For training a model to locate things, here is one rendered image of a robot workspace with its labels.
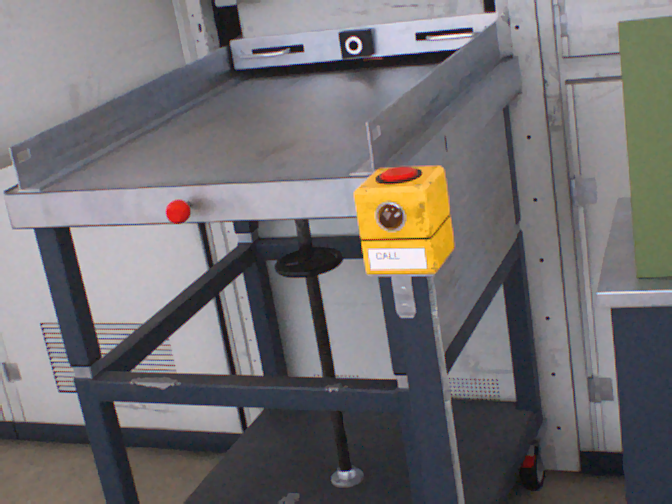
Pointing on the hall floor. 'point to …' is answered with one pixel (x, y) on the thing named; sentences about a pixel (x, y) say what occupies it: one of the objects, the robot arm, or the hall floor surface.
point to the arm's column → (644, 400)
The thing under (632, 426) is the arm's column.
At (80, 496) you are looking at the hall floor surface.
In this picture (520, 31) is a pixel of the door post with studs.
